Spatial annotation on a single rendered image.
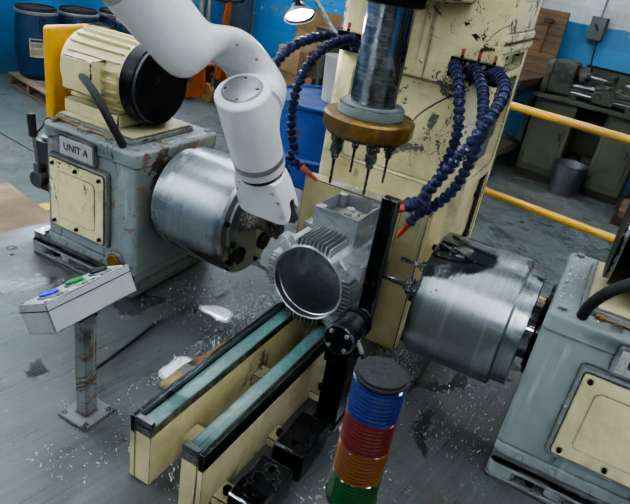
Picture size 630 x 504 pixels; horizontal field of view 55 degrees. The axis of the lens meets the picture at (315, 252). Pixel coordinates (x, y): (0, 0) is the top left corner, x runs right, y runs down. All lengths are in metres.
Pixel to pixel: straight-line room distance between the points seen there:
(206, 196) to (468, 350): 0.61
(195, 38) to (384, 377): 0.49
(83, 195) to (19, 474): 0.64
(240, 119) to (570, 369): 0.65
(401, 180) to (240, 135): 0.59
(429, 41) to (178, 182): 0.60
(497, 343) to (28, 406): 0.84
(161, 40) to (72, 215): 0.77
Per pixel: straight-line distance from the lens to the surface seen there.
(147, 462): 1.04
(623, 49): 6.26
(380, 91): 1.16
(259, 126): 0.89
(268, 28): 8.26
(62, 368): 1.30
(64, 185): 1.52
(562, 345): 1.05
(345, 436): 0.70
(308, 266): 1.34
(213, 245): 1.28
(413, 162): 1.40
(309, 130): 3.17
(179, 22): 0.83
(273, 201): 1.00
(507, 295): 1.09
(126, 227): 1.43
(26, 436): 1.17
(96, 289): 1.03
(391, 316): 1.40
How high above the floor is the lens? 1.61
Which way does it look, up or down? 27 degrees down
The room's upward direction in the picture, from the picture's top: 10 degrees clockwise
